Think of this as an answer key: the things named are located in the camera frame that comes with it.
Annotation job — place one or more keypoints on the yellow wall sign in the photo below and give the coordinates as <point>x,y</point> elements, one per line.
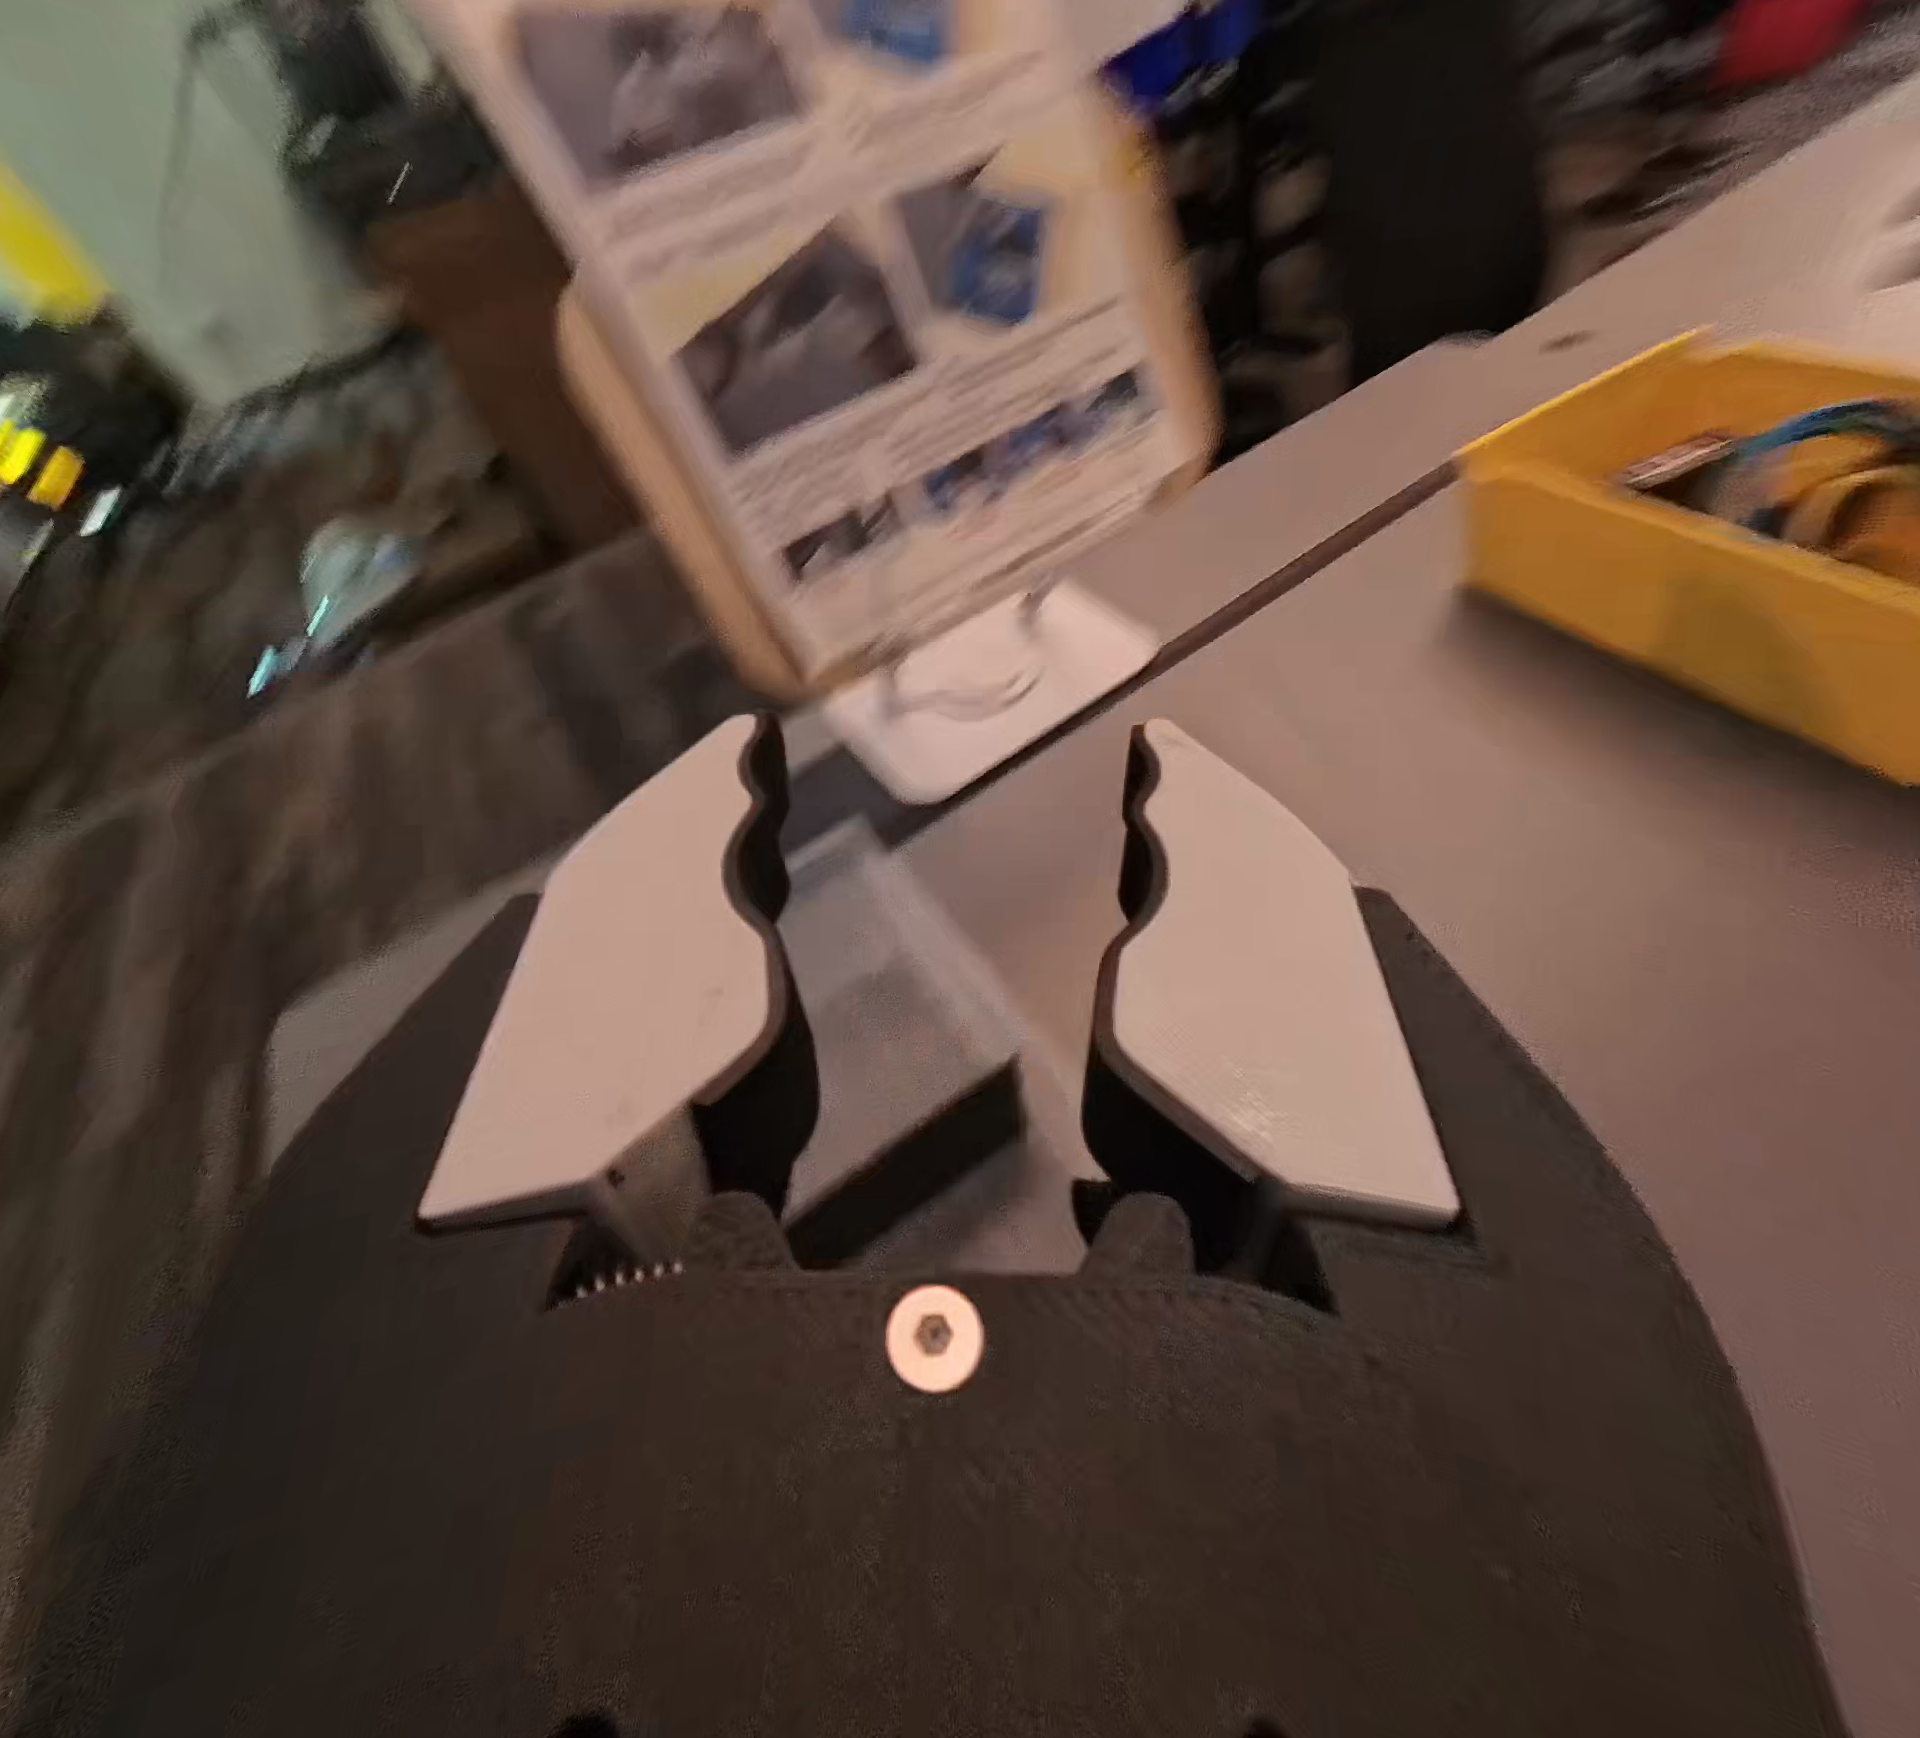
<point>44,253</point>

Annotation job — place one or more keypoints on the black ethernet switch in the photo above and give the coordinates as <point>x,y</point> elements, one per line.
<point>900,1017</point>

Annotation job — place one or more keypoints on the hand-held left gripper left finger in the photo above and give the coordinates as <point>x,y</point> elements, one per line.
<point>631,987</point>

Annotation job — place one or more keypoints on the black office chair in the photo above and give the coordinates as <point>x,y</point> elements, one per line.
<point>1425,193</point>

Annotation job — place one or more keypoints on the yellow plastic bin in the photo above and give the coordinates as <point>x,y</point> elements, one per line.
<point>1650,582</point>

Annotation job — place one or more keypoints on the red bag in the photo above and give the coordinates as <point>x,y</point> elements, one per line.
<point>1814,20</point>

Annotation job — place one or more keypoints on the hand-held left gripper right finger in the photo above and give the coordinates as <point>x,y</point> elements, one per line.
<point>1275,1003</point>

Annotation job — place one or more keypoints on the blue plastic bin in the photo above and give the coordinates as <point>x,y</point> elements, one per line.
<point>1185,59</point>

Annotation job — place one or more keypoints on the black equipment pile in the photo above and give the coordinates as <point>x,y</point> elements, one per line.
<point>344,73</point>

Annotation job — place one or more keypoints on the instruction board on white stand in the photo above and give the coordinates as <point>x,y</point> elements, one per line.
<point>840,268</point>

